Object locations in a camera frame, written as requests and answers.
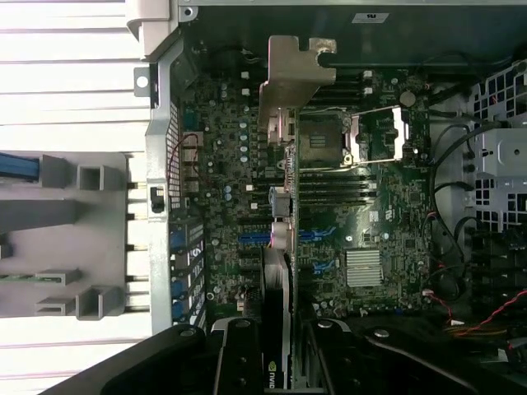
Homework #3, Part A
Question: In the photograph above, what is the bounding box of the black expansion slot blue latch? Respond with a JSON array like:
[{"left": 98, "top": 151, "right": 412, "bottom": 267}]
[{"left": 238, "top": 258, "right": 341, "bottom": 276}]

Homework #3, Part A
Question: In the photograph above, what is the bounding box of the silver finned chipset heatsink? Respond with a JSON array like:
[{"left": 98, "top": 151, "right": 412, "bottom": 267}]
[{"left": 344, "top": 248, "right": 382, "bottom": 288}]

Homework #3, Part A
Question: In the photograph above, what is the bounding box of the grey open PC case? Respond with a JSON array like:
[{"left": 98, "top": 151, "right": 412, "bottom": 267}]
[{"left": 125, "top": 0, "right": 527, "bottom": 395}]

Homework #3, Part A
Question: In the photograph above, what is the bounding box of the green motherboard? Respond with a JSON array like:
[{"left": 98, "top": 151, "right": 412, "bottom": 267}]
[{"left": 168, "top": 36, "right": 437, "bottom": 326}]

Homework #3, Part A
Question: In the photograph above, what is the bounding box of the black RAM slot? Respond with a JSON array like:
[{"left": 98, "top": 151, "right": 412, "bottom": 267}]
[
  {"left": 246, "top": 174, "right": 378, "bottom": 183},
  {"left": 245, "top": 84, "right": 374, "bottom": 91},
  {"left": 246, "top": 182, "right": 378, "bottom": 191},
  {"left": 246, "top": 198, "right": 378, "bottom": 207},
  {"left": 246, "top": 100, "right": 374, "bottom": 109},
  {"left": 246, "top": 92, "right": 374, "bottom": 100},
  {"left": 242, "top": 72, "right": 374, "bottom": 83},
  {"left": 246, "top": 190, "right": 378, "bottom": 199}
]

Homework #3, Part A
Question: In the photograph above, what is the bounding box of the grey plastic parts rack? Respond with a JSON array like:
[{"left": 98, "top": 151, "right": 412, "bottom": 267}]
[{"left": 0, "top": 151, "right": 137, "bottom": 322}]

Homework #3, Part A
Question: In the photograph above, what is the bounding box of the CPU socket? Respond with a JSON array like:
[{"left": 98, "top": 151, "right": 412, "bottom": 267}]
[{"left": 298, "top": 110, "right": 346, "bottom": 170}]

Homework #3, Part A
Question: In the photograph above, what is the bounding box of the silver socket cover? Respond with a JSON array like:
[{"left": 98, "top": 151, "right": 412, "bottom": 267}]
[{"left": 341, "top": 105, "right": 413, "bottom": 168}]

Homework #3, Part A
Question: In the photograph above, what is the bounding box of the green RAM stick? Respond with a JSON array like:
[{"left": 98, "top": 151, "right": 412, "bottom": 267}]
[{"left": 0, "top": 273, "right": 46, "bottom": 286}]

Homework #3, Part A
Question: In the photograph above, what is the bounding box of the silver perforated drive cage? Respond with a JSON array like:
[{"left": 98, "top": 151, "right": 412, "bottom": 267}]
[{"left": 464, "top": 61, "right": 527, "bottom": 231}]

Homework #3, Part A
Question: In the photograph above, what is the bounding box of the hard disk blue carrier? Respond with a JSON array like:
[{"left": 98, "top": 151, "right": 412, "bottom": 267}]
[{"left": 0, "top": 151, "right": 42, "bottom": 184}]

